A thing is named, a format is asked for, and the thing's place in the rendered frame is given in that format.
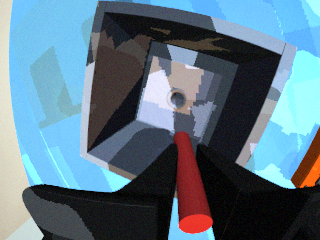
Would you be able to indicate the red peg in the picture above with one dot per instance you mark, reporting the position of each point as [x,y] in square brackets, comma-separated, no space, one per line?
[192,205]

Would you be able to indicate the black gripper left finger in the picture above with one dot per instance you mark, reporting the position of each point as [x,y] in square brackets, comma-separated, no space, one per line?
[140,210]

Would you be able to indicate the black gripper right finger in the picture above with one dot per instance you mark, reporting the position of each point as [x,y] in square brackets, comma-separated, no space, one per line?
[245,206]

